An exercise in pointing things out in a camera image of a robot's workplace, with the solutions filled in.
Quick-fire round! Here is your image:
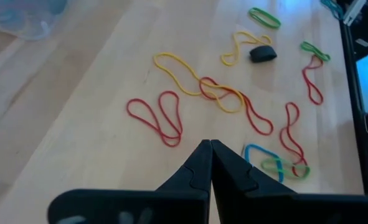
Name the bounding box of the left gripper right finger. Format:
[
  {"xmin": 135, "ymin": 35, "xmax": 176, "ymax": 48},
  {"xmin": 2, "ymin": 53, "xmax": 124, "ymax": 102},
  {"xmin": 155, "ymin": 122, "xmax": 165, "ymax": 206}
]
[{"xmin": 211, "ymin": 139, "xmax": 368, "ymax": 224}]

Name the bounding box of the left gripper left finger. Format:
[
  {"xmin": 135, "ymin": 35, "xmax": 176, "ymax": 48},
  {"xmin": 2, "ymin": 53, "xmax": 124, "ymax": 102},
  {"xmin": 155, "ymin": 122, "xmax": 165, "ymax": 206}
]
[{"xmin": 48, "ymin": 139, "xmax": 212, "ymax": 224}]

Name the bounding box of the green rubber band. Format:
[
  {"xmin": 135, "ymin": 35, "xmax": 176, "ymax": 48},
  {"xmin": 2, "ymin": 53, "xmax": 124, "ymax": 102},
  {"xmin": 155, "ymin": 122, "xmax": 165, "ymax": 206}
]
[
  {"xmin": 260, "ymin": 156, "xmax": 311, "ymax": 180},
  {"xmin": 300, "ymin": 41, "xmax": 332, "ymax": 62},
  {"xmin": 248, "ymin": 7, "xmax": 282, "ymax": 30}
]

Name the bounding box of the red rubber band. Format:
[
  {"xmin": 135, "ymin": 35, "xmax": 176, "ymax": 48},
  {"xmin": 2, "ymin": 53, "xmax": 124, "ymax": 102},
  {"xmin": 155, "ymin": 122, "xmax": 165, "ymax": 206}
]
[
  {"xmin": 279, "ymin": 101, "xmax": 309, "ymax": 179},
  {"xmin": 301, "ymin": 55, "xmax": 325, "ymax": 106},
  {"xmin": 199, "ymin": 77, "xmax": 275, "ymax": 136},
  {"xmin": 126, "ymin": 90, "xmax": 184, "ymax": 148}
]

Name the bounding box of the yellow rubber band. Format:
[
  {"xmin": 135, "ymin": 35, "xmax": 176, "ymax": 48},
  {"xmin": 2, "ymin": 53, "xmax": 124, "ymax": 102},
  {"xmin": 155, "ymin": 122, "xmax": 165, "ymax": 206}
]
[
  {"xmin": 220, "ymin": 30, "xmax": 273, "ymax": 67},
  {"xmin": 153, "ymin": 52, "xmax": 246, "ymax": 114}
]

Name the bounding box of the wide black rubber band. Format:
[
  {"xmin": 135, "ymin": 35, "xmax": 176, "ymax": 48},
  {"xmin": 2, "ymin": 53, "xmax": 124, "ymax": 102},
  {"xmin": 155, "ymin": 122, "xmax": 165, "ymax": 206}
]
[{"xmin": 249, "ymin": 45, "xmax": 278, "ymax": 64}]

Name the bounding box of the clear plastic bin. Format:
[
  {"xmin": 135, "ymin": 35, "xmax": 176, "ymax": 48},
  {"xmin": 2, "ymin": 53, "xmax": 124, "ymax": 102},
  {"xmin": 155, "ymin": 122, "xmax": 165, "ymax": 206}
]
[{"xmin": 0, "ymin": 0, "xmax": 70, "ymax": 41}]

